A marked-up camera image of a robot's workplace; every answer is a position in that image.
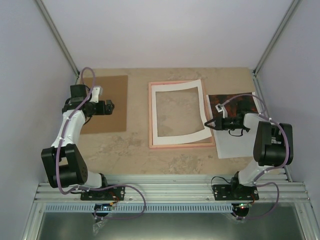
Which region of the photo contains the brown backing board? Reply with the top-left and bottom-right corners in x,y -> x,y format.
81,75 -> 128,135

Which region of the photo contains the photo print red black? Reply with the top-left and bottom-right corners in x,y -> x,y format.
213,92 -> 261,159

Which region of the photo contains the pink picture frame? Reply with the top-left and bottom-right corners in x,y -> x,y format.
148,79 -> 215,150

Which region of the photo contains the white mat board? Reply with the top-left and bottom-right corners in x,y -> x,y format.
150,78 -> 212,146

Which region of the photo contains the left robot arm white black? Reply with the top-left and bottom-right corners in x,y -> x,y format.
41,84 -> 115,200

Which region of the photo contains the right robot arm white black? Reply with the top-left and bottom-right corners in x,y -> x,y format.
204,112 -> 294,200

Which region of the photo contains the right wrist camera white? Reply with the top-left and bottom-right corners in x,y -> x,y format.
215,103 -> 228,119

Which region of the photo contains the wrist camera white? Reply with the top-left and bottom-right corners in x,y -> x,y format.
215,103 -> 228,119
90,86 -> 103,103

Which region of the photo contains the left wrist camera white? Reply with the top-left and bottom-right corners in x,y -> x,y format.
90,86 -> 103,103

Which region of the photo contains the left aluminium corner post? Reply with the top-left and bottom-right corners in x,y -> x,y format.
34,0 -> 80,77

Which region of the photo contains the aluminium corner post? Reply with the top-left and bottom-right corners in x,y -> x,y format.
34,0 -> 80,77
252,0 -> 302,77

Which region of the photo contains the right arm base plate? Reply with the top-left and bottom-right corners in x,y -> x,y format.
211,184 -> 260,201

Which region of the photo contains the aluminium rail base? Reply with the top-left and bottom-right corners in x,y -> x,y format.
34,174 -> 311,204

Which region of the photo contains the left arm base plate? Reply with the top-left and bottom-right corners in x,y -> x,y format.
80,187 -> 126,202

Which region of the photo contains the blue slotted cable duct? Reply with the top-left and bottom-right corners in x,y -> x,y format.
44,203 -> 233,214

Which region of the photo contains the right aluminium corner post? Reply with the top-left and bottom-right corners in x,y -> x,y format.
252,0 -> 302,77

